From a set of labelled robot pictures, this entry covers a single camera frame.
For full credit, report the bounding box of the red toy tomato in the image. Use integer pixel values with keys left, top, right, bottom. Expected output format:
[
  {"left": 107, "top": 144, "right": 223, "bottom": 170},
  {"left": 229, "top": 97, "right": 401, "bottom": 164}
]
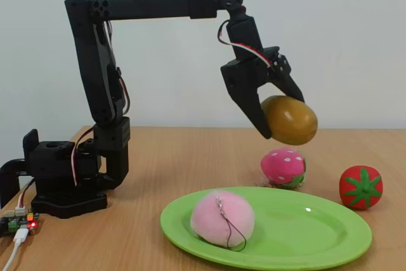
[{"left": 338, "top": 164, "right": 384, "bottom": 211}]

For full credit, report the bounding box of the red white servo cable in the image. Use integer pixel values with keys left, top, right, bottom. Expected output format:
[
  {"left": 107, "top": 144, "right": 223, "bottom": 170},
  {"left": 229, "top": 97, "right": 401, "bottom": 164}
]
[
  {"left": 71, "top": 126, "right": 96, "bottom": 188},
  {"left": 217, "top": 18, "right": 275, "bottom": 69},
  {"left": 17, "top": 178, "right": 36, "bottom": 218}
]

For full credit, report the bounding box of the brown toy kiwi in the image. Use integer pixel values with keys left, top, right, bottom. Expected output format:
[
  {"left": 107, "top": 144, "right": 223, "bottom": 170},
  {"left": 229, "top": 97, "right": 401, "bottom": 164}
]
[{"left": 260, "top": 95, "right": 318, "bottom": 147}]

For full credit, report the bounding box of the motor controller circuit board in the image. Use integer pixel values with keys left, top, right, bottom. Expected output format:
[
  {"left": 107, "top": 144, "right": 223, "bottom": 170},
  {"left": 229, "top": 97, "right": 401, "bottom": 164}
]
[{"left": 0, "top": 209, "right": 41, "bottom": 237}]

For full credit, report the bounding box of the white USB cable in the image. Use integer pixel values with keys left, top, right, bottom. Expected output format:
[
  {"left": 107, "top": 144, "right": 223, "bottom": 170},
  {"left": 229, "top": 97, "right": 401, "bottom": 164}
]
[{"left": 0, "top": 228, "right": 31, "bottom": 271}]

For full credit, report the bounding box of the green oval plate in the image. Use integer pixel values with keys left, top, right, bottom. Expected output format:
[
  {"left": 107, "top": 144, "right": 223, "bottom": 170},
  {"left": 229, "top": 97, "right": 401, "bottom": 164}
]
[{"left": 159, "top": 187, "right": 373, "bottom": 271}]

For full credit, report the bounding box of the black table clamp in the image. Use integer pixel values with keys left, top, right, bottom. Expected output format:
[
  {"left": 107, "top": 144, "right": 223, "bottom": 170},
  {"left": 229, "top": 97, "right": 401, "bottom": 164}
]
[{"left": 0, "top": 158, "right": 32, "bottom": 210}]

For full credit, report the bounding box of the pink plush peach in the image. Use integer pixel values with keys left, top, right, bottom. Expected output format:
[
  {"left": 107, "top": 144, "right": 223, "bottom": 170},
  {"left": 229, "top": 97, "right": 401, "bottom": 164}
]
[{"left": 190, "top": 189, "right": 256, "bottom": 249}]

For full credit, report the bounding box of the pink plush strawberry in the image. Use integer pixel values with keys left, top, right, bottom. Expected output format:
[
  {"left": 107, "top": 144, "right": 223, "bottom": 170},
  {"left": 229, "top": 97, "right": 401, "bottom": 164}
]
[{"left": 259, "top": 147, "right": 308, "bottom": 189}]

